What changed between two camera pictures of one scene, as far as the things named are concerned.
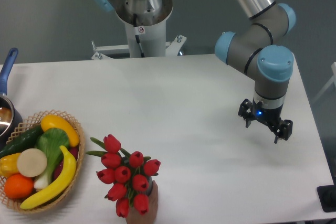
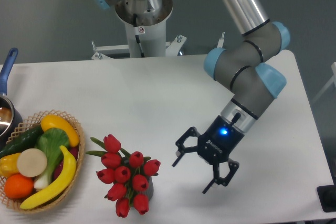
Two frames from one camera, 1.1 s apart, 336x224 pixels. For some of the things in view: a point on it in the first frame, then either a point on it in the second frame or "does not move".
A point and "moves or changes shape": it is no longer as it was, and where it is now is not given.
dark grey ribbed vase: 150,181 moves or changes shape
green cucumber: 27,140 does not move
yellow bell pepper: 9,165 does not move
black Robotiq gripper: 271,116 to 215,147
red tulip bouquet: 128,174 does not move
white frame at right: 333,80 does not move
